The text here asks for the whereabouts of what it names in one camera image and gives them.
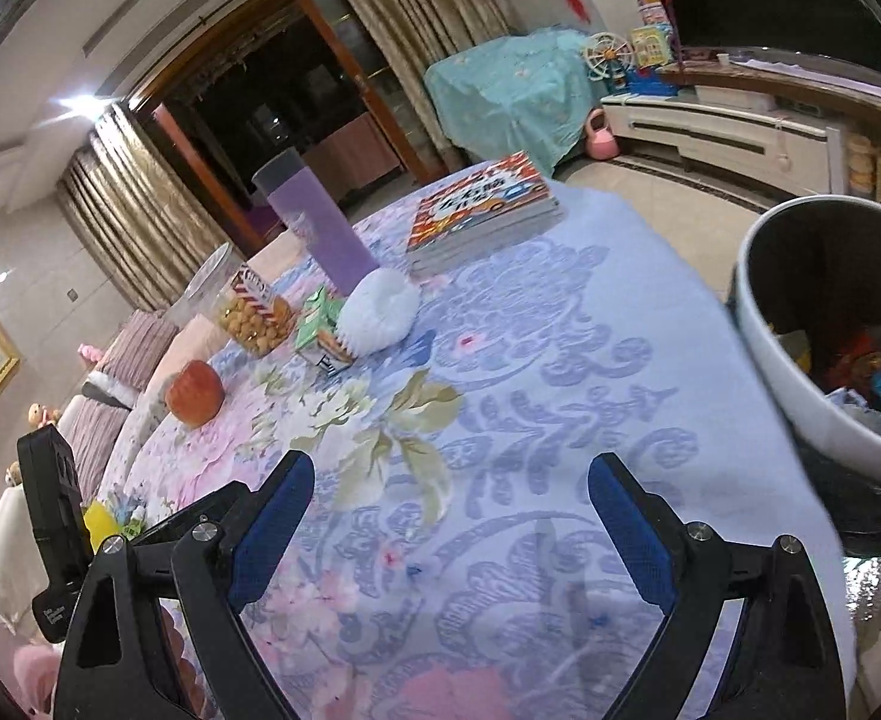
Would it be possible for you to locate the yellow snack wrapper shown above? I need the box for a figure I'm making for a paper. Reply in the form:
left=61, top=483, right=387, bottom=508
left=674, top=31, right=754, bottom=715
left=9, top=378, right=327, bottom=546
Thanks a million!
left=84, top=500, right=144, bottom=551

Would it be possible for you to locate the green milk carton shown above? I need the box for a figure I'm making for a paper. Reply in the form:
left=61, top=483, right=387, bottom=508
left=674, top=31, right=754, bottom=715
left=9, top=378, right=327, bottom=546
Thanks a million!
left=294, top=286, right=354, bottom=374

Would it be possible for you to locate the white foam fruit net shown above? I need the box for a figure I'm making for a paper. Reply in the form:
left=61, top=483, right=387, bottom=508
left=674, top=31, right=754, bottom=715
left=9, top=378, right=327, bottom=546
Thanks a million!
left=336, top=268, right=421, bottom=358

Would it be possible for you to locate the round black trash bin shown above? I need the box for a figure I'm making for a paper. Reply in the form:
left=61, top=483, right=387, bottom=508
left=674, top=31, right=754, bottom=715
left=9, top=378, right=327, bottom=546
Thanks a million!
left=727, top=195, right=881, bottom=557

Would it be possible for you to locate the silver foil mat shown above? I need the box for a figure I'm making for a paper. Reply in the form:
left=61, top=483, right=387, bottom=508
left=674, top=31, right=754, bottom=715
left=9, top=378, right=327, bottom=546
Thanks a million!
left=844, top=556, right=881, bottom=652

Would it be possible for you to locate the red apple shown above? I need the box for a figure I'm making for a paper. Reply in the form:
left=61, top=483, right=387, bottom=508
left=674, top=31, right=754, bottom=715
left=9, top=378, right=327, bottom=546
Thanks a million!
left=166, top=359, right=224, bottom=429

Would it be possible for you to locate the clear cookie jar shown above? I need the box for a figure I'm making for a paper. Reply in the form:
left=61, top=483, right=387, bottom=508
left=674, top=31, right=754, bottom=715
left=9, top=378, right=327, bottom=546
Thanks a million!
left=177, top=242, right=296, bottom=358

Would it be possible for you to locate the beige curtain left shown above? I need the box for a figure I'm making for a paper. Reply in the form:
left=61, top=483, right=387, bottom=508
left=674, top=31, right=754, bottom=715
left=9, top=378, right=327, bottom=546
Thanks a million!
left=56, top=104, right=229, bottom=310

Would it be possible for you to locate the floral tablecloth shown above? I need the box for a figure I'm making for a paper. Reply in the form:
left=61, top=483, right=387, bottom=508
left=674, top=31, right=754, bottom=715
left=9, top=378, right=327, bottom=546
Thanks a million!
left=99, top=184, right=856, bottom=718

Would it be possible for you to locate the purple tumbler with lid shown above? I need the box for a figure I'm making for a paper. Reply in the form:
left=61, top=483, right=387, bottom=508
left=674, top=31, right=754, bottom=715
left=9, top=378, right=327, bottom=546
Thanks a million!
left=251, top=148, right=379, bottom=296

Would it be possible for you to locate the white TV cabinet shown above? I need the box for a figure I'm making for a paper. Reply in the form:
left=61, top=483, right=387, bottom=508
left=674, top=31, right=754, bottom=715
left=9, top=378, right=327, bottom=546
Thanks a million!
left=600, top=59, right=881, bottom=203

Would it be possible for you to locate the pink kettlebell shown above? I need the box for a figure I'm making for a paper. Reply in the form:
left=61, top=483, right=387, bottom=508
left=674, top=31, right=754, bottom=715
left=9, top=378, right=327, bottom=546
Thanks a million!
left=584, top=109, right=619, bottom=161

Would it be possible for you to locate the teal cloth covered furniture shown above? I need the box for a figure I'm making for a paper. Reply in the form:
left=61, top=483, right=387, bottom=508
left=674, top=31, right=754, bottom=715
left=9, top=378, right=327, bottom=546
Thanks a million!
left=424, top=28, right=600, bottom=177

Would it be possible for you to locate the ferris wheel toy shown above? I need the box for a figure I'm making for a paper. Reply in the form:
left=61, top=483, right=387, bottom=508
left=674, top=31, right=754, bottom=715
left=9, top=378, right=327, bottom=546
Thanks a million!
left=582, top=31, right=636, bottom=89

